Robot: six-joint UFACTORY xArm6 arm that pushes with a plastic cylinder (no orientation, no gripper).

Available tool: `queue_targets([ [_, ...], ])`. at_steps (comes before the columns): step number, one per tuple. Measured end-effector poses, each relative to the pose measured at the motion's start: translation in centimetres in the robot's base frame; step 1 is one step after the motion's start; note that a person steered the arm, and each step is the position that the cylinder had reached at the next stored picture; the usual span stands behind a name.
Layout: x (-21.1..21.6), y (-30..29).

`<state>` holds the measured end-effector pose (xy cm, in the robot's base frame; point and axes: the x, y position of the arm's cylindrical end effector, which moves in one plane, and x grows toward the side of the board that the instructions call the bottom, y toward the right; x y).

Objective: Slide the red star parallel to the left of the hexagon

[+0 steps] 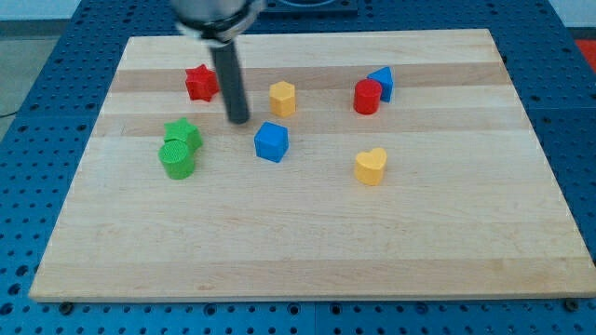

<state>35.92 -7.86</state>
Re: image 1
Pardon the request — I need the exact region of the light wooden board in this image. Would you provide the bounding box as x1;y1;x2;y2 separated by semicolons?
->
30;29;595;302

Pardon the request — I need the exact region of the yellow hexagon block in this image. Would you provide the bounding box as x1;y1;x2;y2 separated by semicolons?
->
269;81;296;117

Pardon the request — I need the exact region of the green cylinder block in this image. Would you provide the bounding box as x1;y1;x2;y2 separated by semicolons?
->
158;140;195;180

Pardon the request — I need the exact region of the blue cube block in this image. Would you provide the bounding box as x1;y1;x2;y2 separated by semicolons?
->
254;122;289;163

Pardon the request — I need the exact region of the blue triangle block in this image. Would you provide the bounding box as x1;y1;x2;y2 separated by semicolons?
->
367;66;394;102

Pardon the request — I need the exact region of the red cylinder block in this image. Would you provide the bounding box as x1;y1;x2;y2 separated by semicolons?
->
353;79;383;115

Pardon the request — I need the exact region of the red star block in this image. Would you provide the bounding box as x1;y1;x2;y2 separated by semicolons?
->
185;64;220;102

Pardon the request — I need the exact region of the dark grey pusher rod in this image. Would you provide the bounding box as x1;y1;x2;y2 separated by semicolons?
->
210;42;251;125

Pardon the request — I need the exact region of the green star block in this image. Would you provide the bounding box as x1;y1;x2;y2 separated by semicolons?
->
164;117;203;153

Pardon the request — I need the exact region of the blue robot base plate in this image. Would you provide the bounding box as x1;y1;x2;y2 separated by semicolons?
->
262;0;359;15

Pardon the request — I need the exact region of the yellow heart block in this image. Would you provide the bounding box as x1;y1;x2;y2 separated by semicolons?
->
354;147;387;186

